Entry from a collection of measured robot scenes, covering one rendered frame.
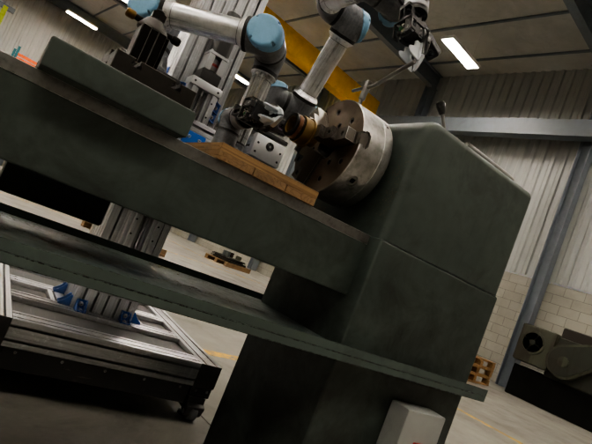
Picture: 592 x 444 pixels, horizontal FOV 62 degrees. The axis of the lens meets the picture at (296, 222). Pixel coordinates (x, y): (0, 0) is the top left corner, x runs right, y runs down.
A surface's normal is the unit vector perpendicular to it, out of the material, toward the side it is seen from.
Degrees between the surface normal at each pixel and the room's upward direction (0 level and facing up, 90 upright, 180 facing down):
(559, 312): 90
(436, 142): 90
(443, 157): 90
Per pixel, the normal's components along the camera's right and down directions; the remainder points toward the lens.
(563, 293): -0.69, -0.34
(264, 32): 0.07, -0.07
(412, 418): 0.52, 0.14
